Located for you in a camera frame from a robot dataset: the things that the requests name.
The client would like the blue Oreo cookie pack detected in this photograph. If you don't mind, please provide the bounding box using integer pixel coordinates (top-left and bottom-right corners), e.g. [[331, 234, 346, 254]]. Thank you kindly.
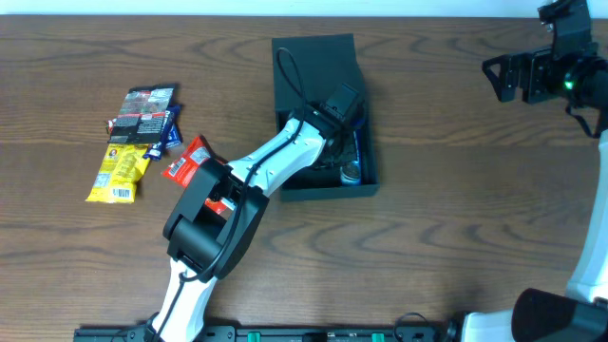
[[340, 130, 362, 186]]

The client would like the dark green hinged gift box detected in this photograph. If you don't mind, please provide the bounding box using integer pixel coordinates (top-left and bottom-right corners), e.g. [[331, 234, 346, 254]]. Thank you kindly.
[[272, 34, 379, 201]]

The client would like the red snack packet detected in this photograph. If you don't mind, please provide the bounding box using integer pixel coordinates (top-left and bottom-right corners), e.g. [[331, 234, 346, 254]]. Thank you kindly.
[[162, 135, 227, 188]]

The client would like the black snack packet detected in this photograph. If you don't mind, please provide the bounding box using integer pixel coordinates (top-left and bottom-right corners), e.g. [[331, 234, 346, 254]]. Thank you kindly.
[[107, 84, 179, 144]]

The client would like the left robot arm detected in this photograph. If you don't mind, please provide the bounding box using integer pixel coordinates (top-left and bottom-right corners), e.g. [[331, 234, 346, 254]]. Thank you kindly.
[[144, 102, 367, 341]]

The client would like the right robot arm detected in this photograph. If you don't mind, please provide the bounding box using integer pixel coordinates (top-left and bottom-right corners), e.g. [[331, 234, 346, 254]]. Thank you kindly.
[[446, 43, 607, 342]]

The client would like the yellow snack packet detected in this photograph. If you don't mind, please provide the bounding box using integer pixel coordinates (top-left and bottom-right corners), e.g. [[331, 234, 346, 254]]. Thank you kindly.
[[85, 143, 149, 203]]

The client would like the left black cable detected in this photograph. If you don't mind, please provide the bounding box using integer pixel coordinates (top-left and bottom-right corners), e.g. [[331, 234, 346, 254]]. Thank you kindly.
[[151, 46, 309, 342]]

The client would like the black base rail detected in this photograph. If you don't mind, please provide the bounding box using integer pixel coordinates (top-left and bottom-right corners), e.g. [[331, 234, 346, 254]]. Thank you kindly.
[[72, 326, 445, 342]]

